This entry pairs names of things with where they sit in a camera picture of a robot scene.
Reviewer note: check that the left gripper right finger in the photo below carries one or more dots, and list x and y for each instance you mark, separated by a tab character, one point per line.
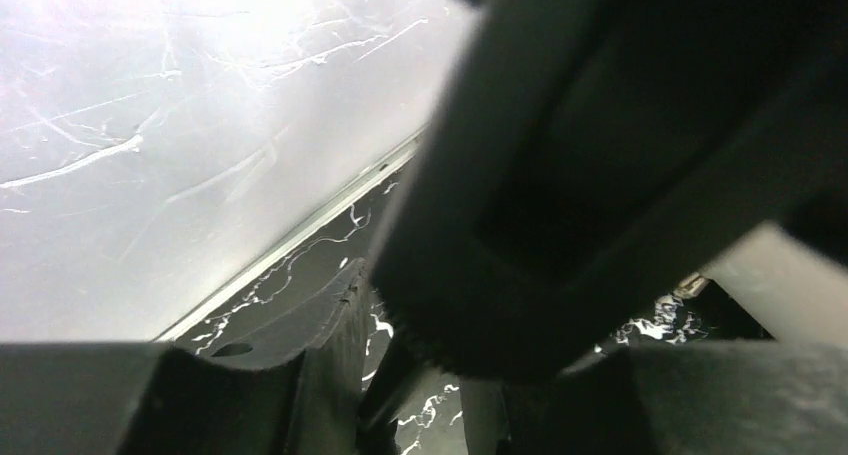
725	397

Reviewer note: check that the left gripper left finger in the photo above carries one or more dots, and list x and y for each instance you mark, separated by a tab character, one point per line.
291	386

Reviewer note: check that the black round-base mic stand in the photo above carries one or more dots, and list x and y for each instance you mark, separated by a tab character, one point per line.
588	156

